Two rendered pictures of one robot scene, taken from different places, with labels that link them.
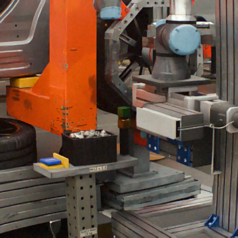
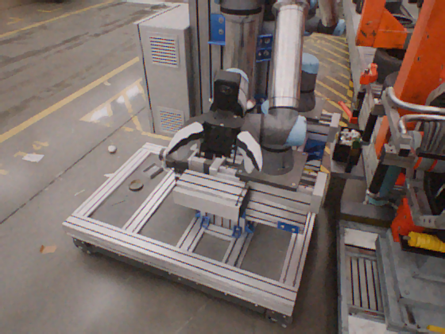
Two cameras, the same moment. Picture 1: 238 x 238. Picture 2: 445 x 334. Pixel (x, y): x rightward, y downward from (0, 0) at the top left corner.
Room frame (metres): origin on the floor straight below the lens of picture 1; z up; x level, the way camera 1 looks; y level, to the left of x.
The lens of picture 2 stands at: (3.52, -1.31, 1.54)
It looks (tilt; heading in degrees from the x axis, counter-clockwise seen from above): 38 degrees down; 140
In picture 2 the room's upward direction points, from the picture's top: straight up
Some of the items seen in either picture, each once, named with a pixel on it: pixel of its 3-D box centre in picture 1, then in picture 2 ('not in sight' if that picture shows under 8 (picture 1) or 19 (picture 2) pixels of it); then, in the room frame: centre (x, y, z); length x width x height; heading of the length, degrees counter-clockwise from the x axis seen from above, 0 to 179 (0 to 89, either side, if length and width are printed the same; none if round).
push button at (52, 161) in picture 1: (50, 162); not in sight; (2.71, 0.37, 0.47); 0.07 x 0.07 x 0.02; 35
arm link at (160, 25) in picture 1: (171, 35); (303, 70); (2.68, -0.12, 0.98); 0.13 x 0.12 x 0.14; 14
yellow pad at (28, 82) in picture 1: (25, 81); not in sight; (3.45, 0.59, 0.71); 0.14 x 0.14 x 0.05; 35
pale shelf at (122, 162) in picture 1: (85, 164); (345, 153); (2.81, 0.23, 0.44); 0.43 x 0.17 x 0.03; 125
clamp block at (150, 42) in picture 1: (152, 41); (384, 107); (3.05, -0.05, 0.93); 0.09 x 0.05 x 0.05; 35
